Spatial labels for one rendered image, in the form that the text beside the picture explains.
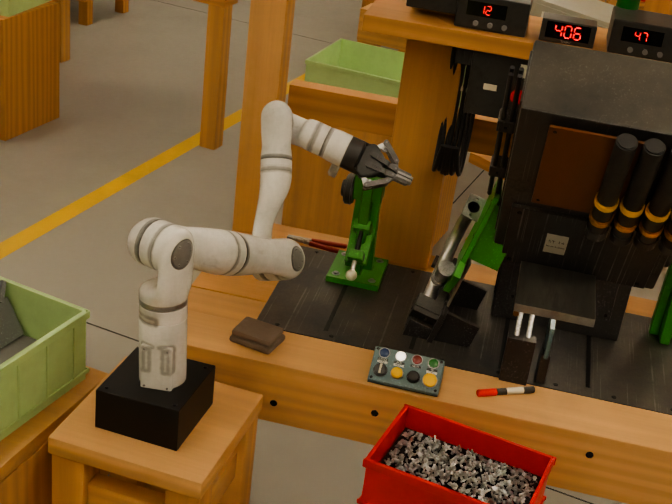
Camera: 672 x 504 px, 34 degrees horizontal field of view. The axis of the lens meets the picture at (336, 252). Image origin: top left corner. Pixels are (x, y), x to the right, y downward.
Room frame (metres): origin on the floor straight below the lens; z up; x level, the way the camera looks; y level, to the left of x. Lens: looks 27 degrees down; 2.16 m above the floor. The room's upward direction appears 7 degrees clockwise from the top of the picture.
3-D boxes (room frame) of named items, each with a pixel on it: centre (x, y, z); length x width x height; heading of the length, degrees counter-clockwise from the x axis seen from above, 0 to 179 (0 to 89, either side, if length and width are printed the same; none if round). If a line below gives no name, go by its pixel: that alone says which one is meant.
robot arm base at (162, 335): (1.78, 0.31, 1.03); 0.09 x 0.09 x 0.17; 84
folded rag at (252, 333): (2.02, 0.14, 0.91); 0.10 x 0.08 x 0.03; 68
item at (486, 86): (2.43, -0.34, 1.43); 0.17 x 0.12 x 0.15; 81
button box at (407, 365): (1.94, -0.18, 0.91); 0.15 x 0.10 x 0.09; 81
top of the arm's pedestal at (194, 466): (1.78, 0.31, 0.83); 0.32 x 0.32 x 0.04; 76
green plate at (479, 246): (2.16, -0.33, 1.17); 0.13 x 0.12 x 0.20; 81
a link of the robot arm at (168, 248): (1.78, 0.31, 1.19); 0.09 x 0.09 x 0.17; 59
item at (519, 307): (2.09, -0.48, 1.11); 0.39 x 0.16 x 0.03; 171
